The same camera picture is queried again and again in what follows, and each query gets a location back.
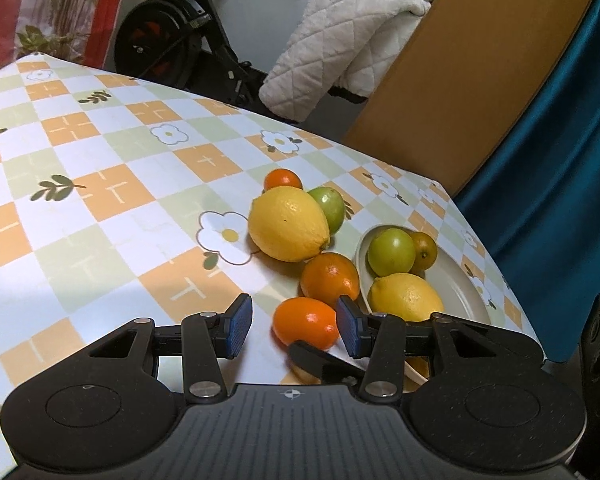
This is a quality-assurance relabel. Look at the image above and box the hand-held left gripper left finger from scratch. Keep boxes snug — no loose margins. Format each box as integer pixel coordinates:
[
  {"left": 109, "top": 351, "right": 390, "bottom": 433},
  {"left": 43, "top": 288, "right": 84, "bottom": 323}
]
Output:
[{"left": 86, "top": 293, "right": 254, "bottom": 402}]

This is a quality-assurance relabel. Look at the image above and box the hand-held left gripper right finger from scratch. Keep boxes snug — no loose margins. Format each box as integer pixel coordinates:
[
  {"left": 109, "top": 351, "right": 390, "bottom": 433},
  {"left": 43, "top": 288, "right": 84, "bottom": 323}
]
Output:
[{"left": 336, "top": 295, "right": 507, "bottom": 404}]

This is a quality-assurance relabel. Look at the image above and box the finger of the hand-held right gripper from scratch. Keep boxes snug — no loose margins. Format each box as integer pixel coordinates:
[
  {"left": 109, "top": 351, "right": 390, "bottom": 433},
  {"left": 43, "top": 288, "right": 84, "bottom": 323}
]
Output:
[{"left": 287, "top": 340, "right": 367, "bottom": 386}]

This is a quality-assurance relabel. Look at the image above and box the oval orange tangerine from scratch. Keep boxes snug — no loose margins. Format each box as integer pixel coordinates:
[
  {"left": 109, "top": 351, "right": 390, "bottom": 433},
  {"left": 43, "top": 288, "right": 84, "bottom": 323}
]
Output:
[{"left": 272, "top": 296, "right": 341, "bottom": 351}]

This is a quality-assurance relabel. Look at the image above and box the round orange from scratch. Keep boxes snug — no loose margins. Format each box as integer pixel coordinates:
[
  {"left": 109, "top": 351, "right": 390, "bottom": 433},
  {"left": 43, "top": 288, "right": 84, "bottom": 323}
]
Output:
[{"left": 300, "top": 252, "right": 361, "bottom": 304}]

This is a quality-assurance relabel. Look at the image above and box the small lemon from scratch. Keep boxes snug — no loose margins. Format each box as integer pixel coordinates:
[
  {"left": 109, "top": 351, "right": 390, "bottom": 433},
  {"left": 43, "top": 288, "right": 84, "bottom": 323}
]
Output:
[{"left": 368, "top": 272, "right": 446, "bottom": 322}]

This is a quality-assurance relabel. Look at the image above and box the green round fruit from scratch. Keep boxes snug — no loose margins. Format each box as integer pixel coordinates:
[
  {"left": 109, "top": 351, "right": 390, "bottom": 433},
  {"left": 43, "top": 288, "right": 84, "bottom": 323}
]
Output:
[
  {"left": 368, "top": 227, "right": 417, "bottom": 278},
  {"left": 307, "top": 186, "right": 346, "bottom": 235}
]

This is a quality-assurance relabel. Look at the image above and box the dull yellowish orange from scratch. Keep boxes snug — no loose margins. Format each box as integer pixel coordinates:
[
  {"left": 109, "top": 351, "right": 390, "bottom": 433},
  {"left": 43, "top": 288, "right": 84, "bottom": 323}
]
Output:
[{"left": 410, "top": 231, "right": 439, "bottom": 272}]

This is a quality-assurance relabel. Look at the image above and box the large lemon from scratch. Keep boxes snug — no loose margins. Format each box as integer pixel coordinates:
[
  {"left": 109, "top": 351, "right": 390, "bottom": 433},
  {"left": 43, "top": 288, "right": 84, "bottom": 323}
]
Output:
[{"left": 247, "top": 185, "right": 331, "bottom": 263}]

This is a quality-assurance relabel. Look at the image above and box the beige plate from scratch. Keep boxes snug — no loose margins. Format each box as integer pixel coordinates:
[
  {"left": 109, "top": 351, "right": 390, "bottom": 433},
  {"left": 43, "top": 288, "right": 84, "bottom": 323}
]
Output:
[{"left": 356, "top": 224, "right": 493, "bottom": 387}]

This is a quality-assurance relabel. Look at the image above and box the small round tangerine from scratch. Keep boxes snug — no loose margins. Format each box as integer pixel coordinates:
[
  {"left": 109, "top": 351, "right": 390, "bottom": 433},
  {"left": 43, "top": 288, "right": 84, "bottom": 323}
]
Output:
[{"left": 263, "top": 167, "right": 304, "bottom": 192}]

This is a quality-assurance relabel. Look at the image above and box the checkered floral tablecloth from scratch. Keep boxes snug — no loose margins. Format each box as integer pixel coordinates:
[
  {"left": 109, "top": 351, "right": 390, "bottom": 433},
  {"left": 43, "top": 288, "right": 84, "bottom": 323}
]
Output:
[{"left": 0, "top": 52, "right": 547, "bottom": 476}]

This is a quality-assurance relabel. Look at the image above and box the teal curtain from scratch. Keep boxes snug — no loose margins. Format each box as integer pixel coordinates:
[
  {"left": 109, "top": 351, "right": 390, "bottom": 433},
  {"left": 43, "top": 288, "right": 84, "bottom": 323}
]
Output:
[{"left": 451, "top": 0, "right": 600, "bottom": 365}]

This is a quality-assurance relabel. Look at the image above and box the brown wooden board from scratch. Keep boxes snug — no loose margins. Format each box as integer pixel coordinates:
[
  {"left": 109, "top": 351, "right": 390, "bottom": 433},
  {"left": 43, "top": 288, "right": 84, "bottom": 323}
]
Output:
[{"left": 341, "top": 0, "right": 600, "bottom": 197}]

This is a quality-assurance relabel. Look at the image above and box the white quilted jacket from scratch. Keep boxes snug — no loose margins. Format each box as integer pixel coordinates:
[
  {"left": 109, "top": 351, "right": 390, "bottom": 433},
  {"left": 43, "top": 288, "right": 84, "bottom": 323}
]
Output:
[{"left": 258, "top": 0, "right": 438, "bottom": 124}]

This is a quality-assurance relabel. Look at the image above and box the black exercise bike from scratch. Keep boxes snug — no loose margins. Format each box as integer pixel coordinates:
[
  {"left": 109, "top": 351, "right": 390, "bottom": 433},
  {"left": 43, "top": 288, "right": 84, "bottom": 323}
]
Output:
[{"left": 114, "top": 0, "right": 376, "bottom": 122}]

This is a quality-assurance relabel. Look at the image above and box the red printed backdrop cloth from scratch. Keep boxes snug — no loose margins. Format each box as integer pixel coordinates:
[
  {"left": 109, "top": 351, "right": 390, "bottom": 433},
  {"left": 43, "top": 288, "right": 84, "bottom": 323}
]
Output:
[{"left": 0, "top": 0, "right": 137, "bottom": 83}]

